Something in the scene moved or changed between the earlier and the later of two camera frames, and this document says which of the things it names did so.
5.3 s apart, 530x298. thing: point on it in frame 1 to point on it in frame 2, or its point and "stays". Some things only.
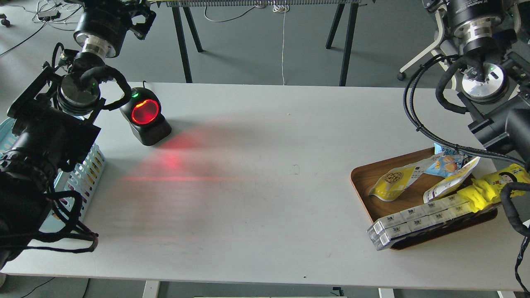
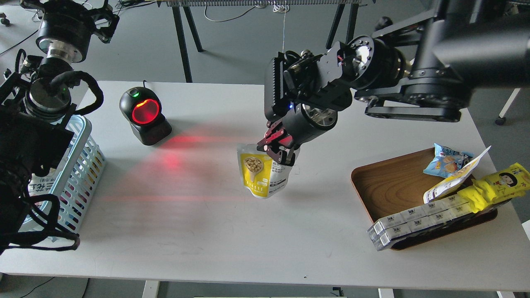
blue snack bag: x=449 y=162 stays
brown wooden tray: x=364 y=177 stays
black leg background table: x=177 y=5 stays
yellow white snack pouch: x=391 y=183 to x=260 y=174
